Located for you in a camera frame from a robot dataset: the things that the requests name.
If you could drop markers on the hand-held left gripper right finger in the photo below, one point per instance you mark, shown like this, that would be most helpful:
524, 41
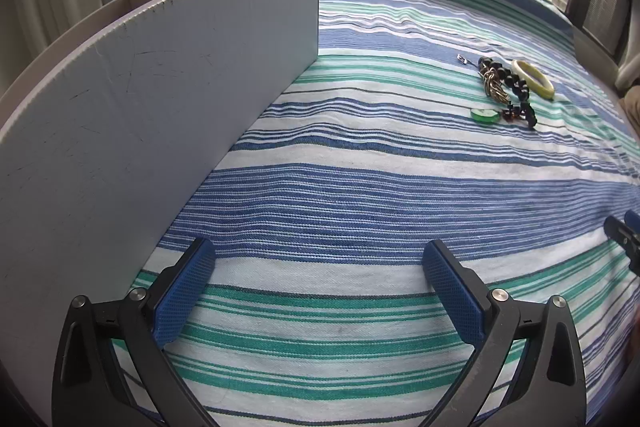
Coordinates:
452, 294

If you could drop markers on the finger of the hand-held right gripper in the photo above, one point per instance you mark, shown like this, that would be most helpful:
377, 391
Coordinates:
633, 219
620, 234

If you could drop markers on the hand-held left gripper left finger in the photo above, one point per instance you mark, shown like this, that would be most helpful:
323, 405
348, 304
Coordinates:
182, 294

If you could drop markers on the pale green jade bangle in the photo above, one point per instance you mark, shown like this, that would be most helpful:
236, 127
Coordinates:
542, 84

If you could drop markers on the grey rectangular box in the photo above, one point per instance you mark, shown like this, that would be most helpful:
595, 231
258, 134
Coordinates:
125, 132

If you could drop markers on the green round pendant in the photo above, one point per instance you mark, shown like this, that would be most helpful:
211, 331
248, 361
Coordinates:
484, 116

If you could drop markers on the beige cushion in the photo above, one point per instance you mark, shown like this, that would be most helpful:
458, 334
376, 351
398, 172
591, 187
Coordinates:
632, 107

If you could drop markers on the blue green striped bed sheet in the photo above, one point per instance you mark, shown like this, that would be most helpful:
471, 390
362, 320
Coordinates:
375, 187

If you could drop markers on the small silver clasp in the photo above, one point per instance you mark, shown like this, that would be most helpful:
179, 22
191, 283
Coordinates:
465, 60

